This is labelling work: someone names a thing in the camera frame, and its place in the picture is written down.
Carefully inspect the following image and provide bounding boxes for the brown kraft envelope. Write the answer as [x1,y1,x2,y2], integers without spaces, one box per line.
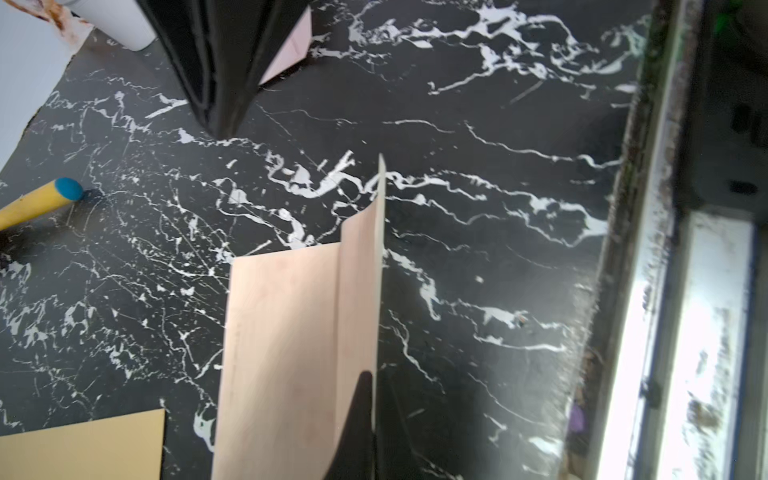
[1,409,165,479]

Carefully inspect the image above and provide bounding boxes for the aluminium front rail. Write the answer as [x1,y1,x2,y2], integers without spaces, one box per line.
[569,1,767,479]

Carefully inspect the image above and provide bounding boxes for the small plant in white pot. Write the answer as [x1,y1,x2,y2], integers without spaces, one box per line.
[61,0,157,51]

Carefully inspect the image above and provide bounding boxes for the cream letter paper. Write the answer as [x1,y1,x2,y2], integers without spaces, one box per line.
[212,175,386,479]

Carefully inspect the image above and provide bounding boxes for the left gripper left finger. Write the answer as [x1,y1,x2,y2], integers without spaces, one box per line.
[139,0,309,140]

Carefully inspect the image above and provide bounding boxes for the pink envelope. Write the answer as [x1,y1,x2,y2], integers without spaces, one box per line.
[259,7,312,85]

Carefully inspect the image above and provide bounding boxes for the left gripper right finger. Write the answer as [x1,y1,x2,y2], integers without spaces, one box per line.
[325,371,408,479]

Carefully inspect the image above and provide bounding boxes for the yellow toy shovel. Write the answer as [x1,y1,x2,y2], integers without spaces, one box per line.
[1,177,84,230]

